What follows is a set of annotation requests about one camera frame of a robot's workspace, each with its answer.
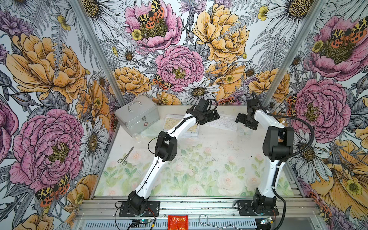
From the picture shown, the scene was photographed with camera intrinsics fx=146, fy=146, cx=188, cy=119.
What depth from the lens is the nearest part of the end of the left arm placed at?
79 cm

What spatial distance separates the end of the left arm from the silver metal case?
35 cm

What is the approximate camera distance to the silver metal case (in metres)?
0.96
